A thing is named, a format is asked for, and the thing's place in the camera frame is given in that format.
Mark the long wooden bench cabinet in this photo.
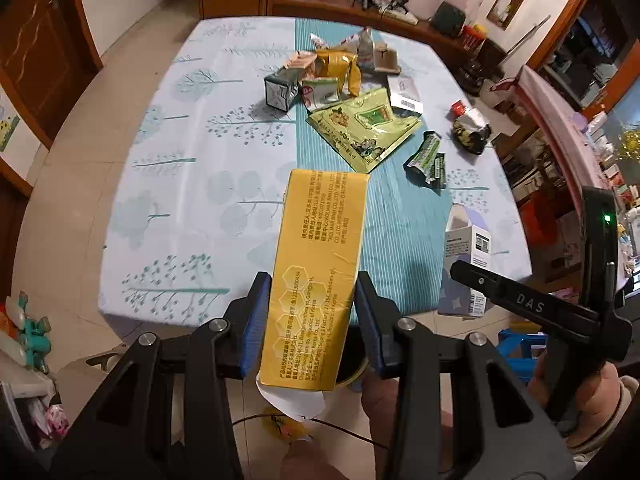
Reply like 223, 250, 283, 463
267, 0, 471, 61

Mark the teal toy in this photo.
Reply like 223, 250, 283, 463
17, 291, 53, 376

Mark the dark green appliance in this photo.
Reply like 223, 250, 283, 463
432, 1, 466, 38

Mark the brown paper carton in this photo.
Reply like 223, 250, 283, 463
285, 51, 318, 78

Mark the table with pink cloth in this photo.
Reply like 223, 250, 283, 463
517, 65, 631, 286

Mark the yellow foil pouch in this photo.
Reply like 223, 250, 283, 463
315, 50, 362, 97

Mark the wooden door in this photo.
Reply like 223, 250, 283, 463
0, 0, 103, 148

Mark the large yellow green bag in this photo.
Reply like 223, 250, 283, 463
306, 87, 422, 171

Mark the white green snack bag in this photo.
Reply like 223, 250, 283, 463
356, 27, 376, 68

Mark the brown egg carton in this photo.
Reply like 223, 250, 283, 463
372, 46, 403, 73

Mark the dark crumpled bag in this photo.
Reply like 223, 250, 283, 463
451, 109, 493, 155

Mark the thin black cable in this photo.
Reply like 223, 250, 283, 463
234, 412, 390, 450

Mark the blue plastic stool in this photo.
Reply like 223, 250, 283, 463
497, 327, 548, 376

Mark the silver green box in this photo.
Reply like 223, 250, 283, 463
263, 67, 303, 111

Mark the yellow cardboard box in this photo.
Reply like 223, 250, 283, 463
254, 167, 372, 422

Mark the printed tablecloth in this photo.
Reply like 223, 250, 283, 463
100, 17, 533, 333

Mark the person's right forearm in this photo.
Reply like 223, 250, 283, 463
570, 375, 640, 467

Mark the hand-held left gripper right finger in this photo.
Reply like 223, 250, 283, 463
355, 271, 581, 480

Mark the person's right hand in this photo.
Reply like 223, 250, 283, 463
529, 352, 622, 436

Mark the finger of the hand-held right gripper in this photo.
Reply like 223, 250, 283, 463
449, 260, 507, 307

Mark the white purple carton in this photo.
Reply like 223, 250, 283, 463
439, 203, 493, 318

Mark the green snack wrapper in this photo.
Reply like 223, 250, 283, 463
404, 131, 447, 190

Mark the white box grey end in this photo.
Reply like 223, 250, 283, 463
387, 76, 424, 113

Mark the white set-top box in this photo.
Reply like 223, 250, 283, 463
384, 2, 419, 24

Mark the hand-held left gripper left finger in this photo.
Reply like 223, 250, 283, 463
50, 271, 273, 480

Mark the black pot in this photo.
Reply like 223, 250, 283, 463
457, 55, 483, 93

